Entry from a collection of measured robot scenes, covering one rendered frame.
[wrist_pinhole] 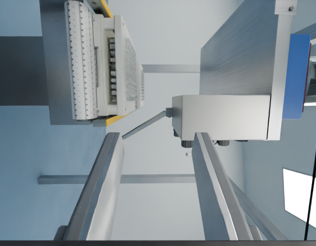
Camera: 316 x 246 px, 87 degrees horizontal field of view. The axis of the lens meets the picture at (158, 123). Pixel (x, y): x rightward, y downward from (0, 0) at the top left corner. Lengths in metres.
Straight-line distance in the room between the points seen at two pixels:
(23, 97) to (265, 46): 0.67
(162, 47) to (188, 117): 3.67
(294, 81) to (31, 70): 0.70
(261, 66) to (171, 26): 3.85
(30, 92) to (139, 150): 3.09
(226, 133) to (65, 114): 0.39
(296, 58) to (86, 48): 0.49
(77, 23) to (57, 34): 0.06
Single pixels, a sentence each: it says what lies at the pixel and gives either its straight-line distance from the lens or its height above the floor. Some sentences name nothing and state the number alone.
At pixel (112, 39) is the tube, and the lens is 0.51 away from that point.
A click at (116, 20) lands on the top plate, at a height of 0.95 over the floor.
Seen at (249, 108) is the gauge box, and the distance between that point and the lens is 0.43.
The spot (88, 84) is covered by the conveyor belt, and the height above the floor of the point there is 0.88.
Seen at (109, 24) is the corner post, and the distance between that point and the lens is 0.49.
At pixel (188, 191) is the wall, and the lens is 3.81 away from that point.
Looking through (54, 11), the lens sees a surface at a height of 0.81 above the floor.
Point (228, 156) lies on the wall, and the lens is 3.90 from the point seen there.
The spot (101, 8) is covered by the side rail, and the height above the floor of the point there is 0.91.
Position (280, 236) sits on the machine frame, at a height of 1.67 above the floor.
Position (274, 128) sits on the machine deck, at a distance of 0.47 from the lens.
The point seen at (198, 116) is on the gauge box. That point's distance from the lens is 0.39.
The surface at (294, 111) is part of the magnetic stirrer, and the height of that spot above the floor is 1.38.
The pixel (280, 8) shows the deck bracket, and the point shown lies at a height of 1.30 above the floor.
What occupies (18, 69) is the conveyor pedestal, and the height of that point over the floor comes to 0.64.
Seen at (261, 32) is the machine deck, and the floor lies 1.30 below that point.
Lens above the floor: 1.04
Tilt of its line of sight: 1 degrees up
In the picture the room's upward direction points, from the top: 90 degrees clockwise
